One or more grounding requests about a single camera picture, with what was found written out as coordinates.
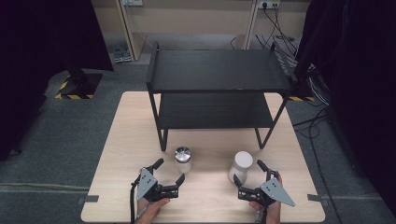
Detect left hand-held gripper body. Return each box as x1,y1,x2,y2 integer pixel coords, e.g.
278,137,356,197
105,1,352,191
135,168,180,202

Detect yellow black hazard tape strip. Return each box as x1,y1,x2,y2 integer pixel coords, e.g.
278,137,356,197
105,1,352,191
288,95,316,103

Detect black socket cables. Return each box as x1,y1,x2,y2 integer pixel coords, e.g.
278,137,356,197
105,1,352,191
230,4,301,57

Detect person's left hand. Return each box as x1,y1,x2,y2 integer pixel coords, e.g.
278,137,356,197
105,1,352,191
135,197,172,224

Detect person's right hand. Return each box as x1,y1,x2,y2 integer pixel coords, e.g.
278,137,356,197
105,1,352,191
247,200,283,224

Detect grey shoe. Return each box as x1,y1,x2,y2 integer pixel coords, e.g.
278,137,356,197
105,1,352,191
120,45,133,63
112,46,124,64

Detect glass jar with metal lid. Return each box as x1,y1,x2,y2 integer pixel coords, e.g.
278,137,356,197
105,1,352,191
174,146,193,175

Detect black two-tier shelf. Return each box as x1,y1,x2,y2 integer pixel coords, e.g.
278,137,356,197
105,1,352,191
145,40,299,153

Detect black stand base hazard tape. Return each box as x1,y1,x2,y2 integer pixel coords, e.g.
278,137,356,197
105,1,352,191
54,68,104,101

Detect right hand-held gripper cable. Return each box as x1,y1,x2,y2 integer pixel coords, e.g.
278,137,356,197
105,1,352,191
255,205,270,224

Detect grey tape strip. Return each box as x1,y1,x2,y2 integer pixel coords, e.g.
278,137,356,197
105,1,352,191
306,193,330,207
77,194,100,205

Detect glass jar with white lid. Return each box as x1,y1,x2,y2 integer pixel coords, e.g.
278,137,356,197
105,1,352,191
227,150,254,185

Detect dark curtain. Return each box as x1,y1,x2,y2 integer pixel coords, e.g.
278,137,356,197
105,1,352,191
293,0,396,217
0,0,114,161

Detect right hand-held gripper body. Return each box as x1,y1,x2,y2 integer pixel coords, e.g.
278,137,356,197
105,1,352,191
237,176,297,208

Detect hand-held gripper cable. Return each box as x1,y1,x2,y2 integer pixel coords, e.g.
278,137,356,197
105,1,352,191
255,205,270,224
129,181,140,224

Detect left hand-held gripper cable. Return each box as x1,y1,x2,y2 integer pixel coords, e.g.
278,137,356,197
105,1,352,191
129,181,140,224

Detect white wall socket with plugs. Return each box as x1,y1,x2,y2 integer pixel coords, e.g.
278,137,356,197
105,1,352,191
257,0,281,10

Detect bundle of floor cables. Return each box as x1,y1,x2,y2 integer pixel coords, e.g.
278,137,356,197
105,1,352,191
291,63,335,139

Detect light wooden cabinet frame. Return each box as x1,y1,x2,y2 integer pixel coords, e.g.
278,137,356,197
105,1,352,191
90,0,312,62

